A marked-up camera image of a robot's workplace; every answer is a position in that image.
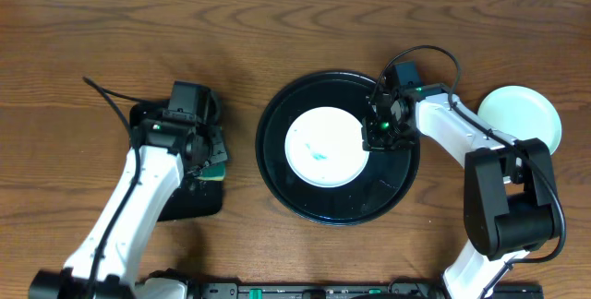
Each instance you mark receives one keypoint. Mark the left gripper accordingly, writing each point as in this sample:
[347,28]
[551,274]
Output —
[214,149]

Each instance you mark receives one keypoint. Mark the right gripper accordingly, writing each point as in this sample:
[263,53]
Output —
[371,142]

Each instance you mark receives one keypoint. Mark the green yellow sponge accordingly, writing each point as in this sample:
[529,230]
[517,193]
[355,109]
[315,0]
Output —
[215,172]

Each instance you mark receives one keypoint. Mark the white plate with stain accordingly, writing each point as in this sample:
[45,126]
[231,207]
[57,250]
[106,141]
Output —
[323,147]

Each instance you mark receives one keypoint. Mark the mint plate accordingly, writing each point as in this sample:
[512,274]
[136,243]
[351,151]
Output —
[523,113]

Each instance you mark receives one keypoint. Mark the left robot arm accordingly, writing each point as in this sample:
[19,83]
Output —
[174,171]

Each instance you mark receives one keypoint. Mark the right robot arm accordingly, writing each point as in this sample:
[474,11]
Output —
[512,214]

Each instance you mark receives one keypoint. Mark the black rectangular tray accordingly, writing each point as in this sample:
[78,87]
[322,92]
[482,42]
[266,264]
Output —
[194,197]

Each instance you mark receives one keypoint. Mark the round black tray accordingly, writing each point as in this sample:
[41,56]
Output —
[385,180]

